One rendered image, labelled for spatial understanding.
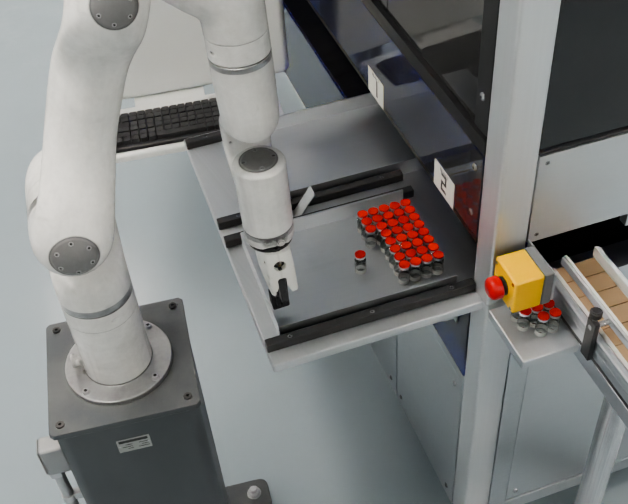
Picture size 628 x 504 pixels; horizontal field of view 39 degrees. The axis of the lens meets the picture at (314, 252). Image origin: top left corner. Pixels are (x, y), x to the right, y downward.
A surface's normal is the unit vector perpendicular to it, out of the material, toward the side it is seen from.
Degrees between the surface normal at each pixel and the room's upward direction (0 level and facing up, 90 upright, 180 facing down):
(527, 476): 90
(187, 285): 0
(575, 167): 90
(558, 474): 90
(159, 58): 90
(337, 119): 0
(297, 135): 0
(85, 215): 66
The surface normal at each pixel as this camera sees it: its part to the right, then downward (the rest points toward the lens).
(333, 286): -0.06, -0.71
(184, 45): 0.21, 0.68
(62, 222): 0.18, 0.25
